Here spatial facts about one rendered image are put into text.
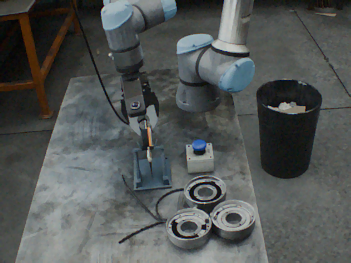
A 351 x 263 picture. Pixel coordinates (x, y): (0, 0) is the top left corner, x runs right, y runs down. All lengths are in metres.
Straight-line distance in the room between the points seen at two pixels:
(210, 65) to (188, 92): 0.16
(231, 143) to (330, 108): 1.77
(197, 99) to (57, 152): 0.47
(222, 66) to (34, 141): 1.86
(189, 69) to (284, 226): 1.05
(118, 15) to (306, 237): 1.47
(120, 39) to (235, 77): 0.41
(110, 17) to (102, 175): 0.47
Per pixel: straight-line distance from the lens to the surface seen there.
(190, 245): 1.09
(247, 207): 1.16
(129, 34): 1.12
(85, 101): 1.70
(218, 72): 1.39
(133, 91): 1.15
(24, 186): 2.70
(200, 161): 1.29
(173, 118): 1.53
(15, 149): 3.02
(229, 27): 1.38
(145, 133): 1.24
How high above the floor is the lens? 1.64
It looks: 35 degrees down
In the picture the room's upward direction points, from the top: 5 degrees counter-clockwise
